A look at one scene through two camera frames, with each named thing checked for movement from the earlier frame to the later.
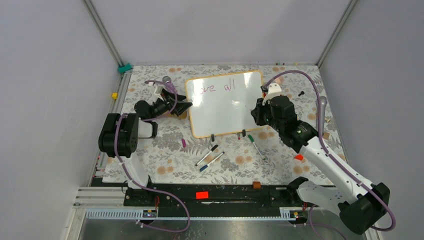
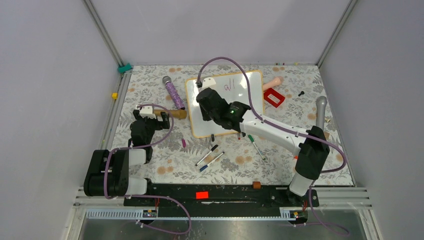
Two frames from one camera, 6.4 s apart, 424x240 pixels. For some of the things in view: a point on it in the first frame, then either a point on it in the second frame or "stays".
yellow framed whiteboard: [223, 103] stays
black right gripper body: [264, 115] to [208, 116]
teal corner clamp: [122, 69] stays
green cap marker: [252, 140] stays
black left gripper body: [162, 106] to [152, 123]
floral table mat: [257, 156] stays
